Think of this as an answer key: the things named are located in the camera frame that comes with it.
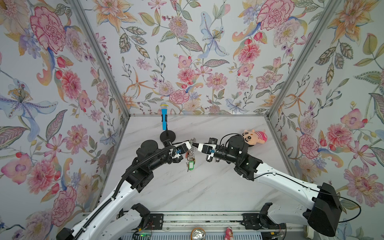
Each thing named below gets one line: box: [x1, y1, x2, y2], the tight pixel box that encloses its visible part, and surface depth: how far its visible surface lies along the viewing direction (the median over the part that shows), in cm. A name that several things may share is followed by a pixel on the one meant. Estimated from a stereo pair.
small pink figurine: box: [224, 226, 234, 240], surface depth 71 cm
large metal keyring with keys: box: [185, 137, 197, 172], surface depth 68 cm
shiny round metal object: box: [190, 227, 206, 240], surface depth 63 cm
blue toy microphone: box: [160, 102, 169, 131], surface depth 95 cm
